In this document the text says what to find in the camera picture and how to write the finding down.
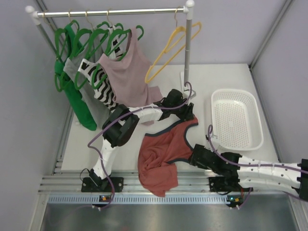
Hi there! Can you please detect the slotted white cable duct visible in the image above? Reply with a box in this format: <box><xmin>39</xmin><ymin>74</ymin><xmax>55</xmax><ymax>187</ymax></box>
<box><xmin>48</xmin><ymin>194</ymin><xmax>230</xmax><ymax>205</ymax></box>

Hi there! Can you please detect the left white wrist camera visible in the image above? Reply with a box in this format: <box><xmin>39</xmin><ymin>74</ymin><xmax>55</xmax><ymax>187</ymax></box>
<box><xmin>182</xmin><ymin>89</ymin><xmax>196</xmax><ymax>99</ymax></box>

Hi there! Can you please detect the green hanger under pink top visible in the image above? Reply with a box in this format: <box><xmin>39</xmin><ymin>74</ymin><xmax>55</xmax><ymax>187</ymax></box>
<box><xmin>91</xmin><ymin>25</ymin><xmax>145</xmax><ymax>90</ymax></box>

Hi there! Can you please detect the black white striped top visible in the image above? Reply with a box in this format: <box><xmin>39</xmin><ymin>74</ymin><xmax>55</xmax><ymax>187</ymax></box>
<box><xmin>78</xmin><ymin>35</ymin><xmax>117</xmax><ymax>111</ymax></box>

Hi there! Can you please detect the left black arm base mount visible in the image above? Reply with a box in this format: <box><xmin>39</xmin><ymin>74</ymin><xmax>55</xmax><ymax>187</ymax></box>
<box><xmin>81</xmin><ymin>177</ymin><xmax>124</xmax><ymax>193</ymax></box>

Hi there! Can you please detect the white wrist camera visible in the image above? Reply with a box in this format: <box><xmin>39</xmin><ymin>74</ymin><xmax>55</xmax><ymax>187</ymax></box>
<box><xmin>205</xmin><ymin>134</ymin><xmax>221</xmax><ymax>152</ymax></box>
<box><xmin>182</xmin><ymin>89</ymin><xmax>196</xmax><ymax>99</ymax></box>

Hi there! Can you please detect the red tank top blue trim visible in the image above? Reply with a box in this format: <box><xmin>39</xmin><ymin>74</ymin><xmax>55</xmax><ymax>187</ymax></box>
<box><xmin>137</xmin><ymin>116</ymin><xmax>199</xmax><ymax>197</ymax></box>

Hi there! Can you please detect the yellow hanger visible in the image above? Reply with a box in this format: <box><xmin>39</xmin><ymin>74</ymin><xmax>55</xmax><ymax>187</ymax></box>
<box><xmin>144</xmin><ymin>11</ymin><xmax>203</xmax><ymax>83</ymax></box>

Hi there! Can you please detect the grey top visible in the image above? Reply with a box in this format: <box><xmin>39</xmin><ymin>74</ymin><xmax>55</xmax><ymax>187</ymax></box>
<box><xmin>64</xmin><ymin>29</ymin><xmax>116</xmax><ymax>131</ymax></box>

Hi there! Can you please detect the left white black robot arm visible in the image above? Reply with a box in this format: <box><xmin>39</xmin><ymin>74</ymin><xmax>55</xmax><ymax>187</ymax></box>
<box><xmin>88</xmin><ymin>89</ymin><xmax>195</xmax><ymax>191</ymax></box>

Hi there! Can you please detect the white perforated plastic basket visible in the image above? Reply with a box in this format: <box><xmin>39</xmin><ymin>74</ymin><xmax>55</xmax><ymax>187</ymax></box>
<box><xmin>211</xmin><ymin>89</ymin><xmax>264</xmax><ymax>151</ymax></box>

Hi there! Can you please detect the silver clothes rack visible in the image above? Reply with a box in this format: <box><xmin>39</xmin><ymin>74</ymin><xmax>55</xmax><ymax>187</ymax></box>
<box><xmin>25</xmin><ymin>0</ymin><xmax>195</xmax><ymax>91</ymax></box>

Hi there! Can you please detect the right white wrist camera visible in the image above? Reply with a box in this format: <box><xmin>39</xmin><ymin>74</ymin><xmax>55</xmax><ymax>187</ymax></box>
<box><xmin>205</xmin><ymin>134</ymin><xmax>221</xmax><ymax>152</ymax></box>

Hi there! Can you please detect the green hanger under striped top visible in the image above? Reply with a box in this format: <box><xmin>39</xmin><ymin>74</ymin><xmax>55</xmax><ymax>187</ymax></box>
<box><xmin>75</xmin><ymin>21</ymin><xmax>114</xmax><ymax>90</ymax></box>

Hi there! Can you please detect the green top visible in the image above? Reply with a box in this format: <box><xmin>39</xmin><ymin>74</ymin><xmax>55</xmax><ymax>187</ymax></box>
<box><xmin>54</xmin><ymin>24</ymin><xmax>97</xmax><ymax>131</ymax></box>

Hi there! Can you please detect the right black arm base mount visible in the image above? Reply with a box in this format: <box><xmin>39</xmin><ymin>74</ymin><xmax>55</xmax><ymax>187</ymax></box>
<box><xmin>208</xmin><ymin>176</ymin><xmax>240</xmax><ymax>193</ymax></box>

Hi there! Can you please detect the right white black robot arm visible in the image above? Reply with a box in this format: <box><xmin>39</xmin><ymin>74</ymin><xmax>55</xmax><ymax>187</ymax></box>
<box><xmin>188</xmin><ymin>144</ymin><xmax>308</xmax><ymax>202</ymax></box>

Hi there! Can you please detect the pink tank top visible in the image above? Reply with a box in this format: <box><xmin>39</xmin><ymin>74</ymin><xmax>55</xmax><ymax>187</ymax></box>
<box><xmin>99</xmin><ymin>28</ymin><xmax>163</xmax><ymax>107</ymax></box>

